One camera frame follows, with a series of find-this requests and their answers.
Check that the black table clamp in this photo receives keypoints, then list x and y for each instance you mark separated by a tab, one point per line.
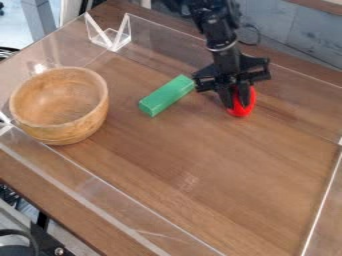
49	246

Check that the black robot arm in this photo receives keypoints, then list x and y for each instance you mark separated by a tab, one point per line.
216	18

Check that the green rectangular block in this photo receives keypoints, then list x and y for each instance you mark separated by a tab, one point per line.
165	95

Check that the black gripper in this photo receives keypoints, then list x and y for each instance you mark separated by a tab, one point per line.
232	69

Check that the clear acrylic corner bracket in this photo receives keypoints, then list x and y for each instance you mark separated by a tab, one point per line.
108	38

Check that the red fruit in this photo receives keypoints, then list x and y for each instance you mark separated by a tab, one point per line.
237	110

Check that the wooden bowl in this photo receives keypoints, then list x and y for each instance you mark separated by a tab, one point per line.
60	106

